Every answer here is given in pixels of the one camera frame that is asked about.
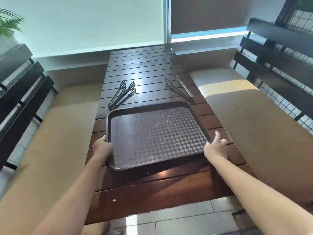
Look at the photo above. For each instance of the person's right hand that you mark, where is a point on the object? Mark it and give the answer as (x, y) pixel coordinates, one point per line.
(215, 151)

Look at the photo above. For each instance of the person's right forearm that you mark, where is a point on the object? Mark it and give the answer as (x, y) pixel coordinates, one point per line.
(254, 193)

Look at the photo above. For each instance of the metal serving tongs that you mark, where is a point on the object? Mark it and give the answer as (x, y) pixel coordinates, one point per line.
(125, 96)
(179, 86)
(117, 94)

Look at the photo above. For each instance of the brown roller window blind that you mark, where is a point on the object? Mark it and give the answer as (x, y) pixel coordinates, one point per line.
(207, 14)

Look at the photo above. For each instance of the green potted plant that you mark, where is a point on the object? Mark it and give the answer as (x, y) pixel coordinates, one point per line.
(9, 23)

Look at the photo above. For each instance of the person's left forearm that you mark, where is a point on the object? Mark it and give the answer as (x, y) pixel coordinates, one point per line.
(73, 195)

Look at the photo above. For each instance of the beige bench seat cushion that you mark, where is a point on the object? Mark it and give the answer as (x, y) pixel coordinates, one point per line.
(249, 119)
(49, 154)

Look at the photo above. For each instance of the person's right thumb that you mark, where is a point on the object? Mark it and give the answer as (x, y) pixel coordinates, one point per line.
(217, 137)

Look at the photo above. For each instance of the black slatted bench backrest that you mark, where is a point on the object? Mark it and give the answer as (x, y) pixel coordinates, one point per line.
(276, 61)
(19, 95)

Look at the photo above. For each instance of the white roller window blind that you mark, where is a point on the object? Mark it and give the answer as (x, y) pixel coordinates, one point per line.
(93, 24)

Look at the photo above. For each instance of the person's left hand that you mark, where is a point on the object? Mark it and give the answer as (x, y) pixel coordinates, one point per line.
(100, 148)

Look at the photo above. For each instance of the dark brown checkered serving tray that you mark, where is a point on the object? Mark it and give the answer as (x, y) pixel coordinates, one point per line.
(156, 134)

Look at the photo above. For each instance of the person's left thumb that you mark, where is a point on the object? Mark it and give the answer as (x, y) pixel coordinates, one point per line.
(109, 146)

